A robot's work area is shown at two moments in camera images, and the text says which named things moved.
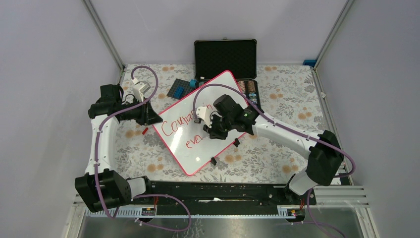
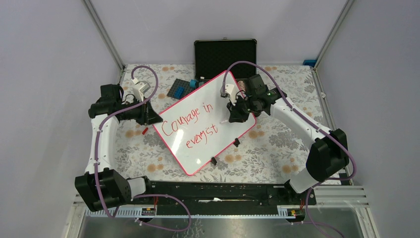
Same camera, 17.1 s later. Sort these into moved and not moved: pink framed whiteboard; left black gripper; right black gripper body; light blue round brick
Moved: right black gripper body
Not moved: left black gripper; pink framed whiteboard; light blue round brick
